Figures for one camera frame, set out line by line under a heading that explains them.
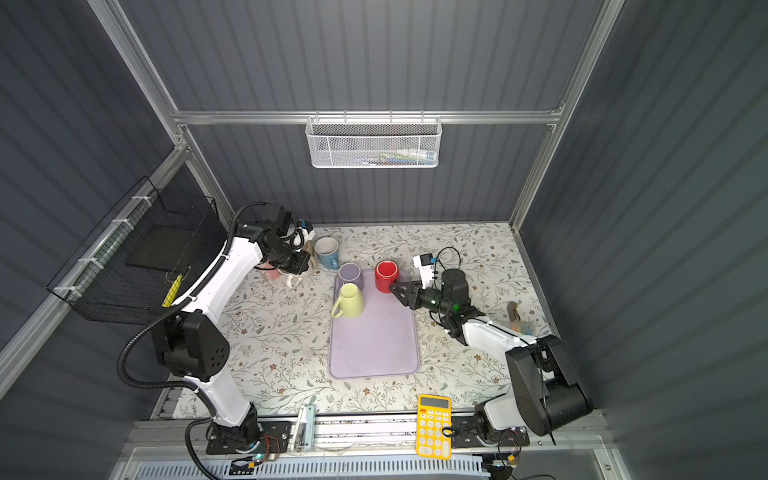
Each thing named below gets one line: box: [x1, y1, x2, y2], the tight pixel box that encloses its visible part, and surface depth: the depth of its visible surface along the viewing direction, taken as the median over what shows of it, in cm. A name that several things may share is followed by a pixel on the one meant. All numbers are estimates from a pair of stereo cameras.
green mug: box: [331, 283, 364, 319], surface depth 93 cm
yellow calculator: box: [416, 394, 453, 461], surface depth 75 cm
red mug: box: [374, 259, 400, 294], surface depth 98 cm
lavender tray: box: [329, 269, 420, 378], surface depth 91 cm
